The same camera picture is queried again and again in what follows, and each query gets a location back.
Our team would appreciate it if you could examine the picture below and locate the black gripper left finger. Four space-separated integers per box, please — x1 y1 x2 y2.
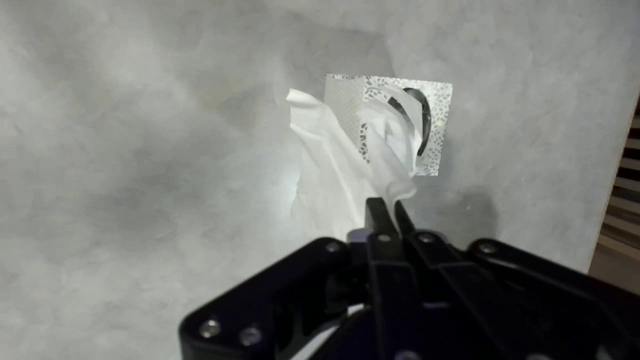
178 194 426 360

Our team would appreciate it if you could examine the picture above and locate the white cube tissue box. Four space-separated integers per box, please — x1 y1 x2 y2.
324 72 456 180

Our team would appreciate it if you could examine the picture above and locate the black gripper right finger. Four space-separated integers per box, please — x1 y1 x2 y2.
392 198 640 360

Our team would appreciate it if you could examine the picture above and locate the wooden slat-back chair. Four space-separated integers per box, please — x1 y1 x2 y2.
598 98 640 269

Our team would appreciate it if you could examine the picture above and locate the white tissue paper sheet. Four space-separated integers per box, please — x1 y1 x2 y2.
284 75 421 245

